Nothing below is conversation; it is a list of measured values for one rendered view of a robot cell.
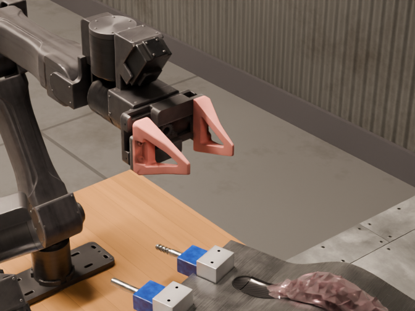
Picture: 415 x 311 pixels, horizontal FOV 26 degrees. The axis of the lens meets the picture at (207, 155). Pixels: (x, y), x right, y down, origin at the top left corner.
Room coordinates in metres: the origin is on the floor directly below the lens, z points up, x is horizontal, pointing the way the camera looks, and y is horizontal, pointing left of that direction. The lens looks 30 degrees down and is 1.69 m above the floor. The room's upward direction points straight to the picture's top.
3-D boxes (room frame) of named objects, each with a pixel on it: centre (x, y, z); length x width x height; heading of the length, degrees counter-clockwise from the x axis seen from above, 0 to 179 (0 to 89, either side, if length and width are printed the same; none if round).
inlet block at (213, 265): (1.12, 0.03, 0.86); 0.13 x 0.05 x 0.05; 55
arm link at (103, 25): (1.02, 0.13, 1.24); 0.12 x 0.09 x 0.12; 40
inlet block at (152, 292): (1.04, 0.09, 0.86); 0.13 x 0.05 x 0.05; 55
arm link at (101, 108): (0.99, 0.11, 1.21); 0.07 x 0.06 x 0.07; 40
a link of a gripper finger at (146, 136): (0.88, 0.04, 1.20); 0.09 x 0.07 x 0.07; 40
